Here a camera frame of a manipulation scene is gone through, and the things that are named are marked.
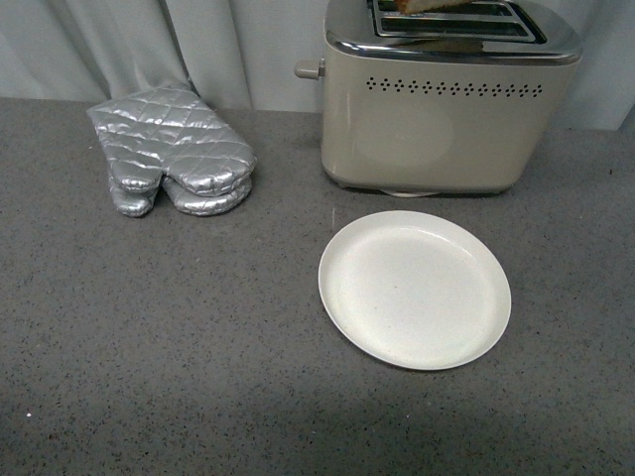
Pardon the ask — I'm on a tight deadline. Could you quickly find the lower silver quilted oven mitt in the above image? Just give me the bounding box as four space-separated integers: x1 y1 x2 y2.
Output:
108 158 255 218

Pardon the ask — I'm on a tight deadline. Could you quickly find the silver quilted oven mitt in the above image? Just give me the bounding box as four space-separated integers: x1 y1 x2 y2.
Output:
87 84 256 197
108 158 255 218

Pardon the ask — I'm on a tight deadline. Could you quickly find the cream two-slot toaster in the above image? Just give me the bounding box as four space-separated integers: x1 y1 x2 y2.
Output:
295 1 581 194

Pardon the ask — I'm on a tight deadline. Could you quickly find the pale grey curtain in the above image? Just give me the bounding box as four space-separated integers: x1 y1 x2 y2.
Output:
1 1 634 132

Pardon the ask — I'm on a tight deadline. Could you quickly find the brown bread slice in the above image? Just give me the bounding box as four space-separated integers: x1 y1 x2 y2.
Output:
394 0 471 15

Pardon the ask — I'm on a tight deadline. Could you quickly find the white round plate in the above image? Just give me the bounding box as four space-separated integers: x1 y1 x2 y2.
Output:
317 210 512 371

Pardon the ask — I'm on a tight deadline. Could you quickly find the upper silver quilted oven mitt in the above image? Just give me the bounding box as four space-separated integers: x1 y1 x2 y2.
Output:
87 84 256 197

